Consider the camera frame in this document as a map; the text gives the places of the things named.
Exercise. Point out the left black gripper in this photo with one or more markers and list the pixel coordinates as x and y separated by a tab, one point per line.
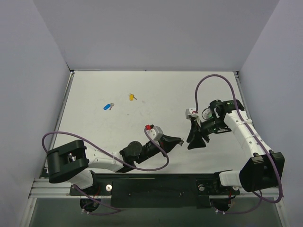
162	143

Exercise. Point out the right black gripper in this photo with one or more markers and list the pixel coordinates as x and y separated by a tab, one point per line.
200	129

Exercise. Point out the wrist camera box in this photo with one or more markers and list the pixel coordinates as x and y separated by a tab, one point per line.
191	113
154	132

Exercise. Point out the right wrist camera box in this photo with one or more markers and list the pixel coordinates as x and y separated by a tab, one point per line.
191	113

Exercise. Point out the aluminium frame rail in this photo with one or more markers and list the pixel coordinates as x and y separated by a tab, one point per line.
41	188

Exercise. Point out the yellow tag key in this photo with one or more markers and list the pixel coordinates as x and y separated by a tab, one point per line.
132	97

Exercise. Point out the blue tag key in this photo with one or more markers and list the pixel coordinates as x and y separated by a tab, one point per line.
108	106

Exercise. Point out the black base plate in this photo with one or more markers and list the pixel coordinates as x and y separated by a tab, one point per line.
159	190

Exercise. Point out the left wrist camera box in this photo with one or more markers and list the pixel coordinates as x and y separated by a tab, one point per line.
154	132

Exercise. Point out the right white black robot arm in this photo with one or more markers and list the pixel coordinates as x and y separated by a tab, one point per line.
264	166

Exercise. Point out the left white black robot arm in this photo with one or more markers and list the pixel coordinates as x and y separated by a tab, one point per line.
74	162

